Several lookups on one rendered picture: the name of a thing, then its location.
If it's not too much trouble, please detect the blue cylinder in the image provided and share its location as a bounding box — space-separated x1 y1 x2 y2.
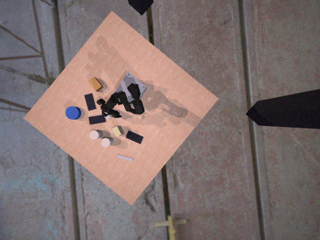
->
65 106 81 120

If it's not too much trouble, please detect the beige rectangular block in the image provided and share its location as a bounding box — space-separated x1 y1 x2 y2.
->
112 126 124 137

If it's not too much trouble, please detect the glass coffee press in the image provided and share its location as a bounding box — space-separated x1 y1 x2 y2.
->
103 109 122 119

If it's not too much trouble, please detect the tan rectangular block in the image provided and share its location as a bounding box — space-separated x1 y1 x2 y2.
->
88 77 104 92

